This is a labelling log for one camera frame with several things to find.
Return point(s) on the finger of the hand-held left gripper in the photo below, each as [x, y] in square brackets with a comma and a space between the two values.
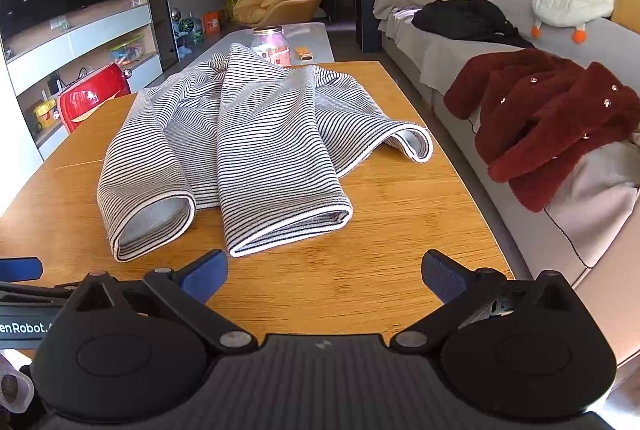
[20, 268]

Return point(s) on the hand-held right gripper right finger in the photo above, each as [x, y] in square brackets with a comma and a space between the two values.
[442, 277]

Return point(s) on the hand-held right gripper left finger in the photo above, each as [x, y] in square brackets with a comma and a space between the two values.
[205, 272]

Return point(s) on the striped black and white shirt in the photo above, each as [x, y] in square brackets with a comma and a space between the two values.
[260, 125]

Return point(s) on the yellow toy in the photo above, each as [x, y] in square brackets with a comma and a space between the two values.
[44, 114]

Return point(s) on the red goblet-shaped appliance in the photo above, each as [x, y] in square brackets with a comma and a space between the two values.
[90, 98]

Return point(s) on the red fleece coat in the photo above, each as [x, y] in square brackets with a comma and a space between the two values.
[540, 120]

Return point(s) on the glass jar with pink label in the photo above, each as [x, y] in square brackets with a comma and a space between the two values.
[272, 48]

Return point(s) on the clear plastic toy container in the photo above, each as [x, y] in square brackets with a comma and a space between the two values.
[127, 50]

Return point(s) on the small orange box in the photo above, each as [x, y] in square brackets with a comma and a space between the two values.
[303, 53]

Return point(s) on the grey and wood TV cabinet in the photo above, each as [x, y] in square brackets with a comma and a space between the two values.
[100, 35]

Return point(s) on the green ball toy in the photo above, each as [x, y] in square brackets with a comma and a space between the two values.
[186, 24]

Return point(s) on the black jacket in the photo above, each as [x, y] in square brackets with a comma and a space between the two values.
[465, 20]

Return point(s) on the white coffee table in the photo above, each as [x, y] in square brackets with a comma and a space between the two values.
[310, 35]

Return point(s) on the grey sofa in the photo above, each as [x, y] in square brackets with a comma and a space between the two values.
[505, 0]

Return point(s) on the yellow pillow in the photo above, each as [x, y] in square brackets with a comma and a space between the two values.
[627, 5]

